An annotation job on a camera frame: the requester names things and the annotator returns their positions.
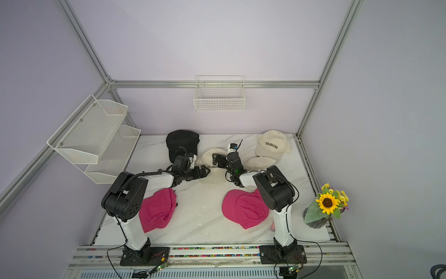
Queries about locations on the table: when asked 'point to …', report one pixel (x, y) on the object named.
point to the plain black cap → (180, 142)
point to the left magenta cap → (156, 211)
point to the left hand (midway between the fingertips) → (204, 173)
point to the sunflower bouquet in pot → (328, 202)
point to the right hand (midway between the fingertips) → (220, 157)
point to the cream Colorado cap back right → (273, 144)
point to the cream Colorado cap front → (258, 163)
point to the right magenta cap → (248, 209)
